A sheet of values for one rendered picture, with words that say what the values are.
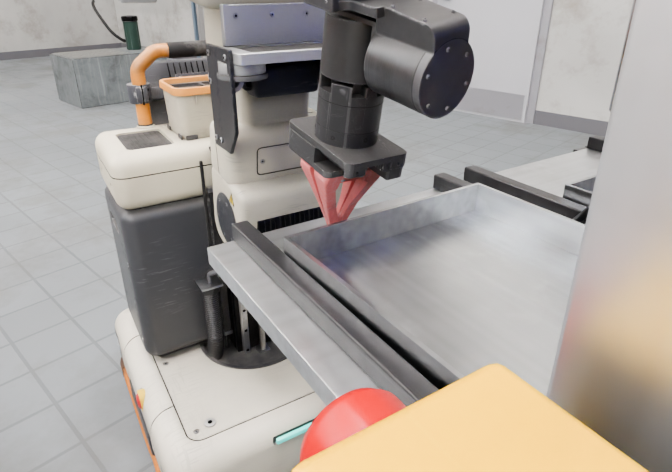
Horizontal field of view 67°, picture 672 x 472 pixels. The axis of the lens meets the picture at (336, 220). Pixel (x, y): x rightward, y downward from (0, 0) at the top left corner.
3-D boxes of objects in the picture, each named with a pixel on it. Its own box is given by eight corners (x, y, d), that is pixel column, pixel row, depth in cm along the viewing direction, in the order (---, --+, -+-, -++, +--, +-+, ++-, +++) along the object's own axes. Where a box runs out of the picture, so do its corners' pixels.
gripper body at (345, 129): (346, 185, 42) (357, 98, 38) (286, 137, 49) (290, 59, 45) (406, 171, 45) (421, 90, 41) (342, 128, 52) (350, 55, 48)
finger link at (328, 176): (319, 248, 48) (328, 158, 43) (282, 211, 53) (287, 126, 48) (375, 231, 52) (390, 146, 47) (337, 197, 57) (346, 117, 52)
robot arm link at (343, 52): (365, -8, 44) (311, -6, 40) (424, 10, 39) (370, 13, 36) (355, 73, 47) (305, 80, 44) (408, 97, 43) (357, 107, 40)
